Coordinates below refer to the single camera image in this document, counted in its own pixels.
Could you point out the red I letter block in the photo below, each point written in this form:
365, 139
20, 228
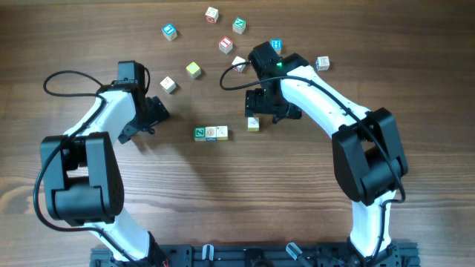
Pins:
225, 45

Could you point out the green Z letter block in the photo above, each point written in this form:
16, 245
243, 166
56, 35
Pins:
200, 134

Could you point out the blue I letter block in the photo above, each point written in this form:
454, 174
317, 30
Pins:
169, 31

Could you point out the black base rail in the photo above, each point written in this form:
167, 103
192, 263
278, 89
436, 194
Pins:
320, 254

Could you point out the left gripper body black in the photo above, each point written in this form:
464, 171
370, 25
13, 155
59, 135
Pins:
147, 119

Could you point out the green N block top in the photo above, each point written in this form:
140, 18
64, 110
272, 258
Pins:
239, 25

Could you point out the blue sided picture block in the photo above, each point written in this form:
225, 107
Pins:
211, 133

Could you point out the yellow top wooden block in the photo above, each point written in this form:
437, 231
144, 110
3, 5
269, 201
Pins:
193, 70

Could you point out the yellow edged picture block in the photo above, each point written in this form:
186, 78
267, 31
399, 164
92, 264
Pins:
222, 133

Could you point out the red A sided block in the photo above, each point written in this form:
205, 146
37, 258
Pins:
238, 64

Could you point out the red X letter block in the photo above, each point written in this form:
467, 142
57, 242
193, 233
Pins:
212, 15

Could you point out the yellow sided picture block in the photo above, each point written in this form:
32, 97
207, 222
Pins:
253, 124

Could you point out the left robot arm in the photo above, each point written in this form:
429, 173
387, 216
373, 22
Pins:
79, 186

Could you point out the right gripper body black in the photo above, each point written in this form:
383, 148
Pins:
263, 104

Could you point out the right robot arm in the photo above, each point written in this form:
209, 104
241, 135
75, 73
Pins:
368, 157

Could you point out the plain cream wooden block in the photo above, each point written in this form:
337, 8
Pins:
168, 85

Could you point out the blue H letter block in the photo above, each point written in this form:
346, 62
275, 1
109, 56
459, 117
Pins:
277, 45

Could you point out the blue edged picture block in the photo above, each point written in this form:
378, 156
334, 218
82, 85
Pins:
322, 63

